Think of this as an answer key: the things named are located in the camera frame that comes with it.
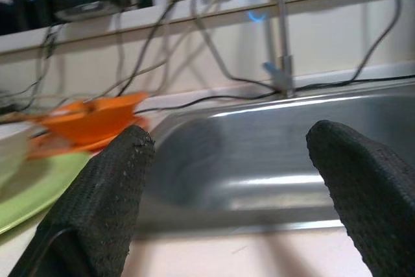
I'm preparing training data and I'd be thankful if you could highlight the thin black cable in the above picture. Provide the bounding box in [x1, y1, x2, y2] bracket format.
[136, 74, 415, 114]

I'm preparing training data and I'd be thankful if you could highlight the steel faucet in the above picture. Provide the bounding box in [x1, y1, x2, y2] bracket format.
[270, 0, 294, 98]

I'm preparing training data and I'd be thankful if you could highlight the orange plate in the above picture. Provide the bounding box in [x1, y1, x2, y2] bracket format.
[25, 116, 150, 161]

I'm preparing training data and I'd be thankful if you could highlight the green plate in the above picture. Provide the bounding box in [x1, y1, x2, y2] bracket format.
[0, 152, 93, 235]

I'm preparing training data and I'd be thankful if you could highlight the grey cable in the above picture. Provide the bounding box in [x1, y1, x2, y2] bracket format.
[351, 0, 403, 82]

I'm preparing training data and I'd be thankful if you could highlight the grey metal dish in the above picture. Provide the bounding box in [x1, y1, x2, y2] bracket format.
[53, 1, 119, 20]

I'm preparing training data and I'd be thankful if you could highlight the stainless steel sink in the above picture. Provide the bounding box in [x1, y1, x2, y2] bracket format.
[134, 80, 415, 235]

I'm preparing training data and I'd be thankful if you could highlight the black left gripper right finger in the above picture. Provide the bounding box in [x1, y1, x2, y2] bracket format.
[305, 120, 415, 277]

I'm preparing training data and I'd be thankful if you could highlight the orange bowl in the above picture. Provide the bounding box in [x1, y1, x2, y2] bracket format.
[30, 91, 150, 147]

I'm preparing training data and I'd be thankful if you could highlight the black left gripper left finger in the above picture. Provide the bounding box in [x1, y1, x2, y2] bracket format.
[8, 124, 156, 277]

